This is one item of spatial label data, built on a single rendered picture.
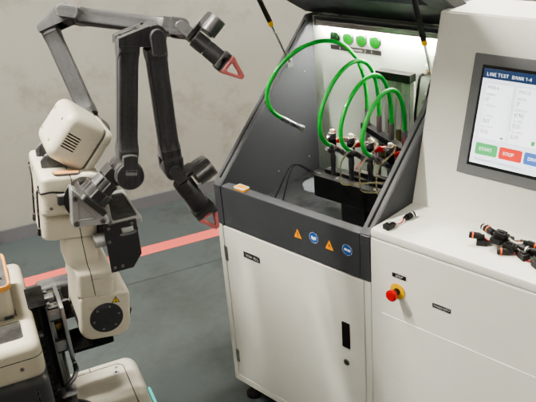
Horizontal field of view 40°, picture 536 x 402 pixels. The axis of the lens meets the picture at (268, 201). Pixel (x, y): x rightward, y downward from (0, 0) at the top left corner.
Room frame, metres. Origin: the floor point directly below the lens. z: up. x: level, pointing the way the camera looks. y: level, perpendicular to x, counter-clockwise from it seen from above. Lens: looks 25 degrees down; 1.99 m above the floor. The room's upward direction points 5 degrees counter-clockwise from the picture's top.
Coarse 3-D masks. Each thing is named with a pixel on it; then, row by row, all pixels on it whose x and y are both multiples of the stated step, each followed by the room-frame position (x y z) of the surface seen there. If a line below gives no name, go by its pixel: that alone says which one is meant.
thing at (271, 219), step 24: (240, 192) 2.31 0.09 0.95; (240, 216) 2.32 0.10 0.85; (264, 216) 2.23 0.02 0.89; (288, 216) 2.15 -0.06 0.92; (312, 216) 2.08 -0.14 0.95; (264, 240) 2.24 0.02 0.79; (288, 240) 2.15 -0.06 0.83; (336, 240) 2.00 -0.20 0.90; (336, 264) 2.00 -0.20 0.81; (360, 264) 1.94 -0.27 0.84
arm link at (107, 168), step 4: (112, 160) 1.90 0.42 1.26; (116, 160) 1.89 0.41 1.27; (120, 160) 1.87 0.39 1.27; (104, 164) 1.89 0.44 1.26; (108, 164) 1.88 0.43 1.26; (112, 164) 1.89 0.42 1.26; (116, 164) 1.87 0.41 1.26; (100, 168) 1.89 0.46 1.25; (104, 168) 1.87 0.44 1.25; (108, 168) 1.86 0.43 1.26; (112, 168) 1.85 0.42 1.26; (104, 172) 1.85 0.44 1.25; (108, 172) 1.85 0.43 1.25; (112, 172) 1.85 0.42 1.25; (104, 176) 1.84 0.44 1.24; (108, 176) 1.85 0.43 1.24; (112, 176) 1.85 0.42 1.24; (108, 180) 1.85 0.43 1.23; (112, 180) 1.85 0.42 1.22; (116, 184) 1.85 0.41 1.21
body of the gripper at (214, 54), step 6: (210, 42) 2.37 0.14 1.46; (210, 48) 2.36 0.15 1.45; (216, 48) 2.36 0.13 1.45; (204, 54) 2.36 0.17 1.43; (210, 54) 2.35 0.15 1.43; (216, 54) 2.35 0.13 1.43; (222, 54) 2.36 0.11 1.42; (228, 54) 2.33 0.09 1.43; (210, 60) 2.36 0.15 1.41; (216, 60) 2.35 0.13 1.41; (222, 60) 2.37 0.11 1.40; (216, 66) 2.32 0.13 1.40
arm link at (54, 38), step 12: (48, 24) 2.39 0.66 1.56; (60, 24) 2.45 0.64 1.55; (72, 24) 2.45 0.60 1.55; (48, 36) 2.38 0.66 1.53; (60, 36) 2.38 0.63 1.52; (60, 48) 2.36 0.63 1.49; (60, 60) 2.35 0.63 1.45; (72, 60) 2.36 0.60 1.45; (60, 72) 2.33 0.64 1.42; (72, 72) 2.33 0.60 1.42; (72, 84) 2.31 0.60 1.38; (84, 84) 2.33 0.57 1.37; (72, 96) 2.30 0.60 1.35; (84, 96) 2.29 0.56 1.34; (96, 108) 2.30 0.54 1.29
